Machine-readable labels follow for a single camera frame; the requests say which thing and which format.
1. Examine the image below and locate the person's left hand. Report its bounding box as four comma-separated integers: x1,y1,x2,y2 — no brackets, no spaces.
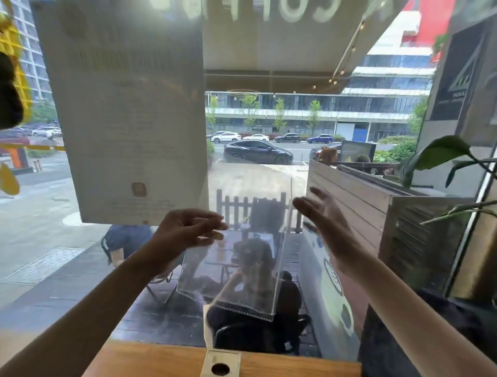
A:
149,209,229,269

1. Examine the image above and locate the person's right hand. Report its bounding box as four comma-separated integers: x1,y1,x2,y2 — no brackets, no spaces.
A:
291,187,362,272

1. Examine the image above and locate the clear plastic zip bag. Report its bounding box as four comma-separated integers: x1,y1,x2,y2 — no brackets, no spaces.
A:
177,177,296,322

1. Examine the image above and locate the wooden tissue box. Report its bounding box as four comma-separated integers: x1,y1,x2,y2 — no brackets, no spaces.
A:
200,349,241,377

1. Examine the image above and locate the person's left forearm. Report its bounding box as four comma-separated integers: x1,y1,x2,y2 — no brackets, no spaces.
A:
0,248,171,377

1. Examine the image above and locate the black metal folding chair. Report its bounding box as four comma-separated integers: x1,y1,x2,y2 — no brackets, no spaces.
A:
145,271,178,306

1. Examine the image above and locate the dark wooden picket fence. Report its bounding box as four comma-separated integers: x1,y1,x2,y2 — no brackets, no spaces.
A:
215,189,303,234

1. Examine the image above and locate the black fabric folding chair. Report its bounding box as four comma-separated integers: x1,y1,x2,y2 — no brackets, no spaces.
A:
240,198,288,243

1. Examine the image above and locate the dark car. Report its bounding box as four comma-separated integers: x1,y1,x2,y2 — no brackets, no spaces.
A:
309,142,342,161

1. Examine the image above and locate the dark grey panel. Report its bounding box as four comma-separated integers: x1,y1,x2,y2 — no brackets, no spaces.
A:
340,140,376,163

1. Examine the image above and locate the black sedan car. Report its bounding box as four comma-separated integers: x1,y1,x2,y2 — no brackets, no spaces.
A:
223,139,294,165

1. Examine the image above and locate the black backpack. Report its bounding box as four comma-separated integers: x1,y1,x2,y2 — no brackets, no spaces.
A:
357,289,497,377

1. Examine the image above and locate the black chair wooden armrest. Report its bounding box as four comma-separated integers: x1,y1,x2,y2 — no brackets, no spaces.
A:
203,304,313,356

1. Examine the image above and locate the beige paper window poster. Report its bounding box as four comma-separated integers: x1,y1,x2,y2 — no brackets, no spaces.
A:
31,0,210,226

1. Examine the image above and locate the green leafy plant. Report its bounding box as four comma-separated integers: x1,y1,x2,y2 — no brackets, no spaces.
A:
400,135,497,226

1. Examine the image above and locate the glass office building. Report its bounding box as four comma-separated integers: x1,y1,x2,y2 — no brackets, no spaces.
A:
206,54,435,142

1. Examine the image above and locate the orange barrier gate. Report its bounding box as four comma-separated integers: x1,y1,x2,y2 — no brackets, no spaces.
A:
7,147,34,173

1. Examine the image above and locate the black framed poster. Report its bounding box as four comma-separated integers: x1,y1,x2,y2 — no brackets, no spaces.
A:
429,19,490,123

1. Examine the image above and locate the yellow mesh decoration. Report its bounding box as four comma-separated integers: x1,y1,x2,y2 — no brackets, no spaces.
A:
0,11,34,125

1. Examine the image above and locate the string of small lights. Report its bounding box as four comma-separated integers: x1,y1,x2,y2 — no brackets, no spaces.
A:
330,19,366,84

